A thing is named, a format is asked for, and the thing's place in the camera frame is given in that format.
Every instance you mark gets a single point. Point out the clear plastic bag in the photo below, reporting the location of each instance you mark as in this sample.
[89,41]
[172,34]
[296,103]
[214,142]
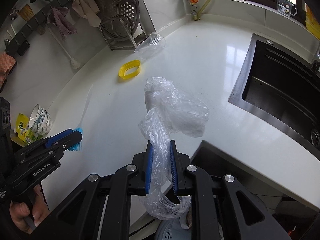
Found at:
[169,110]

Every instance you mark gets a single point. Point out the black wall hook rail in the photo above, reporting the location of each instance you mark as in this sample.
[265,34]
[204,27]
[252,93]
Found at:
[38,19]

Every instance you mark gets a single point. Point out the person left hand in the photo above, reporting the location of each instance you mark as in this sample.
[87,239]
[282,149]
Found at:
[20,211]

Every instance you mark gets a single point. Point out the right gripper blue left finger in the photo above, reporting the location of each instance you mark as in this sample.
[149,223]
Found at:
[99,207]

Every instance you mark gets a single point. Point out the purple knitted cloth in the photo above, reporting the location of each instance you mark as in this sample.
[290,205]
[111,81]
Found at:
[57,17]

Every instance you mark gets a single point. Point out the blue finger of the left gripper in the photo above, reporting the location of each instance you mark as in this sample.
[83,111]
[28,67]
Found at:
[68,141]
[54,139]

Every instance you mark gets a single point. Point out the clear plastic jar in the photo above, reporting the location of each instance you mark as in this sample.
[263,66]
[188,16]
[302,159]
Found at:
[150,47]

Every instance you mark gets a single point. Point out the yellow green package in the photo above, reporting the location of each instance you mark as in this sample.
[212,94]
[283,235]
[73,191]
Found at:
[24,132]

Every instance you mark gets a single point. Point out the black kitchen sink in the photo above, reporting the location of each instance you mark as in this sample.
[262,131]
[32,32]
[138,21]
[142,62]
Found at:
[280,87]

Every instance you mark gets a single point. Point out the perforated steel steamer tray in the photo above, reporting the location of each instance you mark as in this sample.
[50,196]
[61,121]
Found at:
[128,10]

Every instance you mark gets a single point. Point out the patterned ceramic bowl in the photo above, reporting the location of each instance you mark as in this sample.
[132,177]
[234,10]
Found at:
[40,121]

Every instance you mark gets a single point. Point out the blue silicone basting brush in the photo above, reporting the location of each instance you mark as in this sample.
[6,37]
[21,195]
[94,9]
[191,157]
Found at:
[78,147]

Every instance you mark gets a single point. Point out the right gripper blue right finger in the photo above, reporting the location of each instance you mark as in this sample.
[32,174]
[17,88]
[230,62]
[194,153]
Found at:
[221,207]

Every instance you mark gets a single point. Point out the beige hanging cloth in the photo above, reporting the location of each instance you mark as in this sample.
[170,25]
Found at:
[88,10]

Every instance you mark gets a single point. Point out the steel dish rack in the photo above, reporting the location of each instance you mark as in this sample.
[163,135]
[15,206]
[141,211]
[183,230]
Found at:
[117,34]

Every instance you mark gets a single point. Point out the yellow oil bottle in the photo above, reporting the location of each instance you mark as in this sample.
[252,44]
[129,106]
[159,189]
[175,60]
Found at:
[312,24]

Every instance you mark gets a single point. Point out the glass mug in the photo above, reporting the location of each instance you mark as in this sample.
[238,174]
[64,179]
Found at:
[286,8]

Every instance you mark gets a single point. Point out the grey perforated trash basket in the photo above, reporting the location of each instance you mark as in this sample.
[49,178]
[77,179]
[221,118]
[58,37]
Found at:
[171,229]

